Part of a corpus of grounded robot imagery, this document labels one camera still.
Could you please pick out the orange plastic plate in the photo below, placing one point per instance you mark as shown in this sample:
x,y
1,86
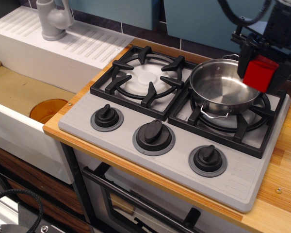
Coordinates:
x,y
44,111

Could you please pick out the grey toy stove top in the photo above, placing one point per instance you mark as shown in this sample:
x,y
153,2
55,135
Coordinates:
x,y
237,187

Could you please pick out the black middle stove knob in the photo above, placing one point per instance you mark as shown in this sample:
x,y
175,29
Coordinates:
x,y
154,138

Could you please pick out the black right burner grate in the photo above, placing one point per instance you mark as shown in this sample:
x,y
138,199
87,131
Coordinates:
x,y
248,132

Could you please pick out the black burner grate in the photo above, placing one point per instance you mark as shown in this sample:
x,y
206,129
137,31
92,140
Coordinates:
x,y
145,81
248,132

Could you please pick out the oven door with handle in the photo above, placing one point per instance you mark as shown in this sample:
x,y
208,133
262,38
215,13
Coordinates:
x,y
134,206

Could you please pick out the red cube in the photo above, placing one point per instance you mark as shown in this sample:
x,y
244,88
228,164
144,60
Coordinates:
x,y
259,73

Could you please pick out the stainless steel pan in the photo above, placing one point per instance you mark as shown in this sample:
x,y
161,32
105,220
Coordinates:
x,y
219,90

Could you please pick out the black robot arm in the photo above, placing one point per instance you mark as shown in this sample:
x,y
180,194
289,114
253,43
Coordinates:
x,y
278,26

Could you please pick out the black right stove knob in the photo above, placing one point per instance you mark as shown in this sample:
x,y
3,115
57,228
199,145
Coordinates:
x,y
208,161

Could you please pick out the black left burner grate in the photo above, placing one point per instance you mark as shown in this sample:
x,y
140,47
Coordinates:
x,y
145,81

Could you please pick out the black stove knob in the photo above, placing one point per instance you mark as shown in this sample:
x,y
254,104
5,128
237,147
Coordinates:
x,y
106,119
208,161
154,138

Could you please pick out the grey toy faucet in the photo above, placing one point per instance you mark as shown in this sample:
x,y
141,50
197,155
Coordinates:
x,y
54,22

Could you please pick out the white sink unit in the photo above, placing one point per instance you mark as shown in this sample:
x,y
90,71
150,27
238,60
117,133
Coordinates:
x,y
33,70

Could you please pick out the wooden drawer front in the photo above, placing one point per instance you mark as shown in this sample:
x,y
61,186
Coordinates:
x,y
59,199

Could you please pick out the black left stove knob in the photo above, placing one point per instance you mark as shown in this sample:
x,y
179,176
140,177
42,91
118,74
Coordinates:
x,y
106,119

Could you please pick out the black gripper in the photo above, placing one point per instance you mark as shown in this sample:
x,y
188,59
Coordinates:
x,y
253,42

